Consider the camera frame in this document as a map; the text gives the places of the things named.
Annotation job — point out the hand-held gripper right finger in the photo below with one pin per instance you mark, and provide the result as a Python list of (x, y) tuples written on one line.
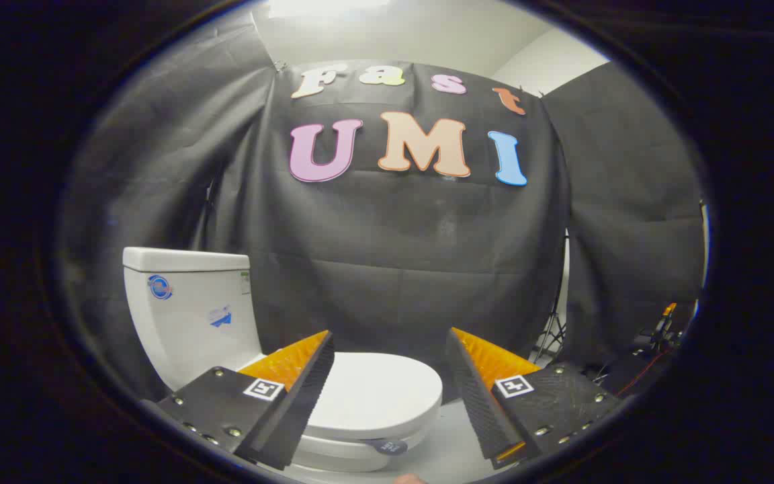
[(478, 396)]

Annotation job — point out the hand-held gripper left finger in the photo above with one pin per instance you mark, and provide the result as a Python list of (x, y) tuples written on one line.
[(299, 410)]

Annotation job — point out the white toilet lid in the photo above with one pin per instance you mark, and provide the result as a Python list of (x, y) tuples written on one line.
[(380, 393)]

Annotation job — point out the white toilet seat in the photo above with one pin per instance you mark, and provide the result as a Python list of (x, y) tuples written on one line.
[(340, 445)]

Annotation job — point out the white toilet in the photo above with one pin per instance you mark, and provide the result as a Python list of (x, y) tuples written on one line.
[(192, 323)]

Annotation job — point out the black tripod stand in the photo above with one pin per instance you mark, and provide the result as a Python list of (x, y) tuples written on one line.
[(553, 323)]

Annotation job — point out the black backdrop cloth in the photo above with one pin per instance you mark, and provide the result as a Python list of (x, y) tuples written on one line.
[(394, 255)]

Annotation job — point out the black device with orange part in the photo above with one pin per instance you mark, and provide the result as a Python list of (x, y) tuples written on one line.
[(659, 329)]

